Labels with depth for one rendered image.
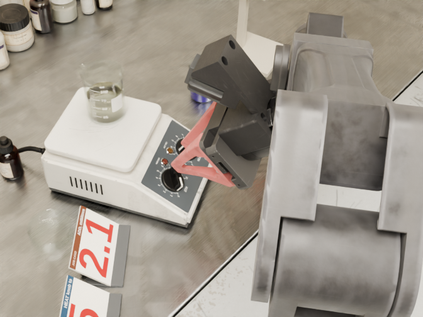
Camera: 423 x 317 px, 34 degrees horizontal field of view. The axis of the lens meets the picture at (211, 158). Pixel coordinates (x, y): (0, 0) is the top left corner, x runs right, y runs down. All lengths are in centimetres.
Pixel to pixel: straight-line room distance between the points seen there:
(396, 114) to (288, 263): 10
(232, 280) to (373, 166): 45
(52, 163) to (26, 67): 28
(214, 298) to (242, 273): 5
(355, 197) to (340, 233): 56
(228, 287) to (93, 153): 23
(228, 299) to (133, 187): 18
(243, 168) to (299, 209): 33
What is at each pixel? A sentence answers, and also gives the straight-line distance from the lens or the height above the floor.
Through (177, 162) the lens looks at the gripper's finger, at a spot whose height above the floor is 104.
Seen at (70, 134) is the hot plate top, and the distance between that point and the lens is 88.
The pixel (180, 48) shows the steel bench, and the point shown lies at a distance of 113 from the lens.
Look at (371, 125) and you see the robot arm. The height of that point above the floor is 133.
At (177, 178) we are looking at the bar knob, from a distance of 86.
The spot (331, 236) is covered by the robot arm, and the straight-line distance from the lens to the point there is 39.
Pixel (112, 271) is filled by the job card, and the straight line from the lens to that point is 85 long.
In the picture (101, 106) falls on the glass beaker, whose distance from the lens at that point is 86.
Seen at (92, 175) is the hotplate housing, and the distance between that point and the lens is 86.
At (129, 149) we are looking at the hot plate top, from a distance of 86.
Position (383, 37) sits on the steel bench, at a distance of 121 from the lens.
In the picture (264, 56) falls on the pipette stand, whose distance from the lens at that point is 111.
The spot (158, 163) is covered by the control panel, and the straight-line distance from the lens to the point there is 87.
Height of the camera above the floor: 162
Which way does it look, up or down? 49 degrees down
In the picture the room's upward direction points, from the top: 3 degrees clockwise
